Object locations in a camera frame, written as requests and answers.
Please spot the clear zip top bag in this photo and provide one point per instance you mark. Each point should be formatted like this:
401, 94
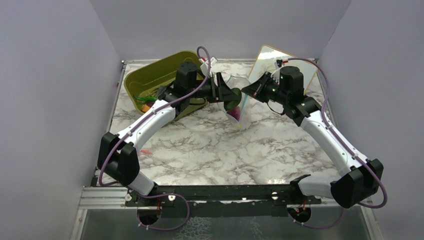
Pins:
245, 120

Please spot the orange squash slice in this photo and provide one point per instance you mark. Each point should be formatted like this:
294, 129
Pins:
145, 108

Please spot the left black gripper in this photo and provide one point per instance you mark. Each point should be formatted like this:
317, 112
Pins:
224, 93

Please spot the green chili pepper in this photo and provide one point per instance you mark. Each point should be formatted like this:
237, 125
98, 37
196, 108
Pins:
145, 98

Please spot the dark green avocado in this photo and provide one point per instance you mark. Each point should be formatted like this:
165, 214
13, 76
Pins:
229, 105

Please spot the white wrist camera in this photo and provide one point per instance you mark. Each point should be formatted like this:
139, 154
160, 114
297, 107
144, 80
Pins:
279, 63
205, 64

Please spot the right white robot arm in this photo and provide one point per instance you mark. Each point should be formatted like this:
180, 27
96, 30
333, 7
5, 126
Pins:
359, 178

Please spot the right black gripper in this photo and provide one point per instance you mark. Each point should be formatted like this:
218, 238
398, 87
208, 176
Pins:
257, 89

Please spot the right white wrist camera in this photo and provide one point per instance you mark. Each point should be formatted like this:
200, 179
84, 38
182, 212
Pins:
279, 63

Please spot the olive green plastic bin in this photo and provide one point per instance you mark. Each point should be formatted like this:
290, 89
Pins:
144, 82

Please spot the wood framed whiteboard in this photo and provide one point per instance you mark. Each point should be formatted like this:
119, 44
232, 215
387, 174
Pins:
266, 61

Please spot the purple red onion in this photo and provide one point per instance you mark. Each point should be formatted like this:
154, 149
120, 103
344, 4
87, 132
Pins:
235, 113

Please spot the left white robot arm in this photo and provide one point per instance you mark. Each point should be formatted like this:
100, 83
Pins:
118, 154

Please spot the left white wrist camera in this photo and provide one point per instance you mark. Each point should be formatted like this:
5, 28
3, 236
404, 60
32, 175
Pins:
205, 64

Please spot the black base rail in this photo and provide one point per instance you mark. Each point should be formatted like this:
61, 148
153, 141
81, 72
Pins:
205, 201

